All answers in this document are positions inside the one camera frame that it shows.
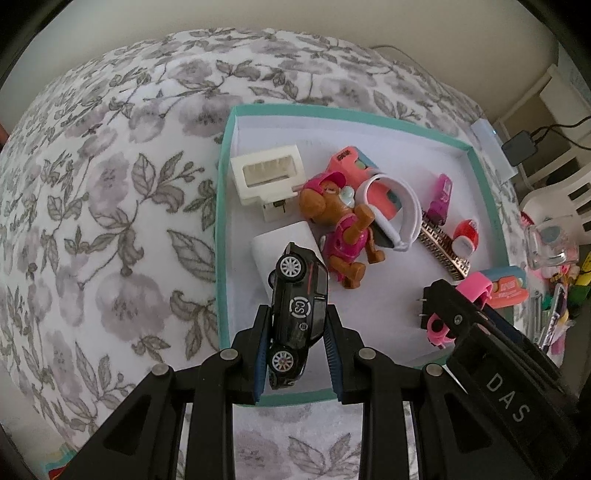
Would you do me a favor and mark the cream plastic plug adapter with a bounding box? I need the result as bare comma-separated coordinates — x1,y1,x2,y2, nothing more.
230,145,305,222

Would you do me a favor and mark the pink wrist watch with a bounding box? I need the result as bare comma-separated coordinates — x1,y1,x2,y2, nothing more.
427,272,495,349

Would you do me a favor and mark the white shelf unit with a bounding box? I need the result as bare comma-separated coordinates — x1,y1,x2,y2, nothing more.
492,62,591,222

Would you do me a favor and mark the black cable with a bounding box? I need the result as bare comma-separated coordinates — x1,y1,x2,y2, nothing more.
531,121,591,151

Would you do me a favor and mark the white tape roll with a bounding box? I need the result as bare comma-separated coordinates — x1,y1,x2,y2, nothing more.
358,173,423,252

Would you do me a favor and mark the brown pink dog figure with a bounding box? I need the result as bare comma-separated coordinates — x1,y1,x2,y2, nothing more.
298,173,386,291

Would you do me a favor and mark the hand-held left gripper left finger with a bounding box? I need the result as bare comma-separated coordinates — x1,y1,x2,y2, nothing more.
60,305,271,480

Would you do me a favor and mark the white charger cube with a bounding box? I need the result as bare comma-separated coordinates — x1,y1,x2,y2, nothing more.
252,220,324,301

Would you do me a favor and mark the orange blue card packet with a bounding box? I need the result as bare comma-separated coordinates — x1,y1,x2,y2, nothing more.
480,267,528,308

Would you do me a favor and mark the pile of pens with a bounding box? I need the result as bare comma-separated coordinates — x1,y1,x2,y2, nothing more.
529,251,591,356

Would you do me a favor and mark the coral teal plastic case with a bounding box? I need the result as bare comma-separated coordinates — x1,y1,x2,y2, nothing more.
323,145,402,222

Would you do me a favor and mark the black toy car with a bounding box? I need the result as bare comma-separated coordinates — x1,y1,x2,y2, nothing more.
268,242,329,388

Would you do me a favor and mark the small red bottle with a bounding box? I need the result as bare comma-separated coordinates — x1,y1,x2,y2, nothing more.
450,219,481,259

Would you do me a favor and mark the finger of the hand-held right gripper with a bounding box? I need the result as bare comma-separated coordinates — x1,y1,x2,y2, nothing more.
481,304,526,345
435,279,493,354

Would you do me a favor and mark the purple tube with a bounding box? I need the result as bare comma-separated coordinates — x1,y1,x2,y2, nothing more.
425,174,455,227

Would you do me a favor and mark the teal cardboard box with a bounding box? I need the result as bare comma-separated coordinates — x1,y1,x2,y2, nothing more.
215,104,529,407

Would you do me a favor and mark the clear plastic box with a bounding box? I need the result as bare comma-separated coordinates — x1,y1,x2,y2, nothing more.
524,219,580,271

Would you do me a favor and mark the white power strip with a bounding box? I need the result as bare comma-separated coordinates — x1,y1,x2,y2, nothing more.
471,117,518,180

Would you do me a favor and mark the gold black patterned bar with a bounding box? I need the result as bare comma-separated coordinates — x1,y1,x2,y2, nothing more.
418,219,472,280

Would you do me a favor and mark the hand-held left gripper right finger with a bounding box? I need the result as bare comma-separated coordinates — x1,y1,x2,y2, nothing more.
323,305,467,480

